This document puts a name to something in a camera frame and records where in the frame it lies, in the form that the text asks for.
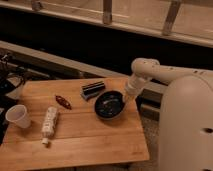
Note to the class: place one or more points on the metal window rail frame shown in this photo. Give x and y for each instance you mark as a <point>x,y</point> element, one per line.
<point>188,21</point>

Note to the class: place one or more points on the black ceramic bowl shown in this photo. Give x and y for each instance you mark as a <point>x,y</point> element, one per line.
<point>109,105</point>

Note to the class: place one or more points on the white plastic bottle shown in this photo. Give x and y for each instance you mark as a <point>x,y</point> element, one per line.
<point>49,124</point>

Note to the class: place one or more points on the dark red snack wrapper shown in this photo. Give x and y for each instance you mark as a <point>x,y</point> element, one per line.
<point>63,102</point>

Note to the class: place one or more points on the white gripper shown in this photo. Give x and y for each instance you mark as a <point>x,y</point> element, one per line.
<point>134,86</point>

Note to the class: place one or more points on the white paper cup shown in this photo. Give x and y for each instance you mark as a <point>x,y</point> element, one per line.
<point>19,116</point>

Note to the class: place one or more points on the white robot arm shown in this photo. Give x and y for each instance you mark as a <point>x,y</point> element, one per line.
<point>186,113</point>

